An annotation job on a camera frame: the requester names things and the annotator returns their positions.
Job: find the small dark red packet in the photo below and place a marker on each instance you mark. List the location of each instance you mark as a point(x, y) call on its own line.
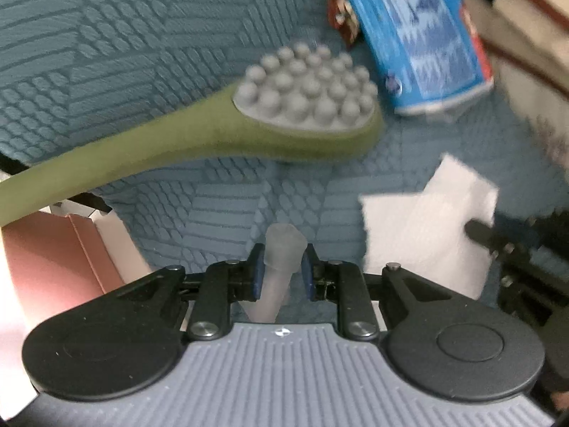
point(344, 18)

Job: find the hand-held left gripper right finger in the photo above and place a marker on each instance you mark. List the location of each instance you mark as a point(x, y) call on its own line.
point(309, 275)

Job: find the teal textured cushion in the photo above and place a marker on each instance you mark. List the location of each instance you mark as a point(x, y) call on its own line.
point(111, 31)

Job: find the blue tissue pack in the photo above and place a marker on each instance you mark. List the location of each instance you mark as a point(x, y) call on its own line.
point(422, 40)

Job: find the white red black printed blanket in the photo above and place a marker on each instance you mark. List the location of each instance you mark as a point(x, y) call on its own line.
point(533, 9)

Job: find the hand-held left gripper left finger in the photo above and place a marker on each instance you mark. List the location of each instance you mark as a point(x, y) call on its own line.
point(255, 275)

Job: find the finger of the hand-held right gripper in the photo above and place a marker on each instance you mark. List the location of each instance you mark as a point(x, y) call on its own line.
point(489, 235)

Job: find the translucent grey plastic piece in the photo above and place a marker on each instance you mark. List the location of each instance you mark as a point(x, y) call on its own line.
point(280, 271)

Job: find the white paper tissue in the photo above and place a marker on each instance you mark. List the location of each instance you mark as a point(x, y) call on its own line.
point(413, 231)

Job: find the pink cardboard box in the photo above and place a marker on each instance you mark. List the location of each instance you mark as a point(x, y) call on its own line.
point(53, 258)

